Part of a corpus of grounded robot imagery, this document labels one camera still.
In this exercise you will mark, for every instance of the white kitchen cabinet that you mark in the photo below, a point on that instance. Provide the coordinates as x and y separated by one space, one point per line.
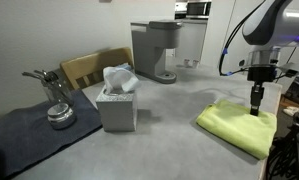
190 40

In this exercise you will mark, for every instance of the light blue package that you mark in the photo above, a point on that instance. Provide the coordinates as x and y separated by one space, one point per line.
125 67

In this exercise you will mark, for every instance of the metal utensils in jar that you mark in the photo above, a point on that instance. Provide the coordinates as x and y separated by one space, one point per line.
39 76

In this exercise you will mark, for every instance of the clear glass jar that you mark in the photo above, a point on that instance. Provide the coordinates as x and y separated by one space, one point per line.
59 91

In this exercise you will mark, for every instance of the white coffee pod red lid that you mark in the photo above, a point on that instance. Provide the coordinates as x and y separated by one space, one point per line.
187 63
196 64

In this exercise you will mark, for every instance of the wrist camera mount plate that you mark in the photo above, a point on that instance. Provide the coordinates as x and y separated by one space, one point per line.
289 70

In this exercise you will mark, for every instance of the grey tissue box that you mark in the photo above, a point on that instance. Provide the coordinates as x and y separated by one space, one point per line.
117 110

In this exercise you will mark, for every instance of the black microwave oven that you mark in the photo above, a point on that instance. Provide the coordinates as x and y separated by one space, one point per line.
198 8

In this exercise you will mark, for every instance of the dark blue cloth mat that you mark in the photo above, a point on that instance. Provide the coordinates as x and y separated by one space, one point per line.
22 140

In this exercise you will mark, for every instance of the yellow microfiber towel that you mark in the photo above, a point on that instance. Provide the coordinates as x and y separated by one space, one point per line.
235 130

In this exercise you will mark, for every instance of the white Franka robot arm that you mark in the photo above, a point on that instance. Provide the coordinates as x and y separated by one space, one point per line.
272 23

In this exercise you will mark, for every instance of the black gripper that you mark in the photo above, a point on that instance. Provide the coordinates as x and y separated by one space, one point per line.
261 74

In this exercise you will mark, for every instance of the wooden chair back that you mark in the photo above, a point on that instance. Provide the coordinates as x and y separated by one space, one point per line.
89 66

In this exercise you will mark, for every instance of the round silver metal container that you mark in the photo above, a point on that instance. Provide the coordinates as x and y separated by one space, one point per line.
61 116

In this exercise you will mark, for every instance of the grey pod coffee maker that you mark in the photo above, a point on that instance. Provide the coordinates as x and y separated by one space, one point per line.
150 50

